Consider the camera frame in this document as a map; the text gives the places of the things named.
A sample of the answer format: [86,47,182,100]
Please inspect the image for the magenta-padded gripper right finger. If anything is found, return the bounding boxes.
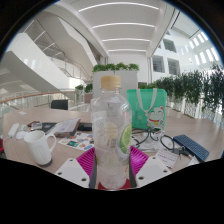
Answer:
[128,145,173,189]

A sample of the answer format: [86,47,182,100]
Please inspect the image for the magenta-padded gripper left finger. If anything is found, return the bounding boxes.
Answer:
[54,147,99,190]

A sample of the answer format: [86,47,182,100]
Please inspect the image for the clear bottle with lime label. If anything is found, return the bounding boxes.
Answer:
[90,75,133,190]

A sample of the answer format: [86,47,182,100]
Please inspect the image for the colourful sticker sheet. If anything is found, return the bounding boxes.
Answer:
[58,132,95,152]

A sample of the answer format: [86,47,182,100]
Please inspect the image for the small clear plastic packet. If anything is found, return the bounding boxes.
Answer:
[188,155,201,167]

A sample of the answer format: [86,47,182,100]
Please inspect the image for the white ceramic mug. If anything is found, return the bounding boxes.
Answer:
[23,129,58,167]

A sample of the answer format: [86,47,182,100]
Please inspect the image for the open white booklet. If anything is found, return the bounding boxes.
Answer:
[49,117,82,138]

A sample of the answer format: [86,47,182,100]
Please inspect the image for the black wallet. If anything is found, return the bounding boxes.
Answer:
[77,122,93,132]

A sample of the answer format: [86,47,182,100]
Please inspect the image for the white computer mouse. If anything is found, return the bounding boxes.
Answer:
[14,130,29,140]

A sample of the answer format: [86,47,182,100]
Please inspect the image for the green tote bag with cat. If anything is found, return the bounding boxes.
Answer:
[126,88,168,131]

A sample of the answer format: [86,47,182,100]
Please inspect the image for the black office chair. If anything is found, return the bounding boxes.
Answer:
[50,99,69,111]

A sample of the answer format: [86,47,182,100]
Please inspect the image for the potted green plants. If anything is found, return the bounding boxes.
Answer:
[74,83,94,104]

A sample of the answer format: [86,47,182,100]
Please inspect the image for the row of green hedge plants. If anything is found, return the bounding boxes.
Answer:
[138,63,224,118]

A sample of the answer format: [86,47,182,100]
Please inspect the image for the white cabinet topped with plants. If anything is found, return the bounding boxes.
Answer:
[92,62,140,108]

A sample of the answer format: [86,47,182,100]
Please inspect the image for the black tangled cables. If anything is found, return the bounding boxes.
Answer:
[131,127,183,156]

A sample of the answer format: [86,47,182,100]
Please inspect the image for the white power adapter with cable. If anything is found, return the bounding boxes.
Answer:
[3,122,21,143]

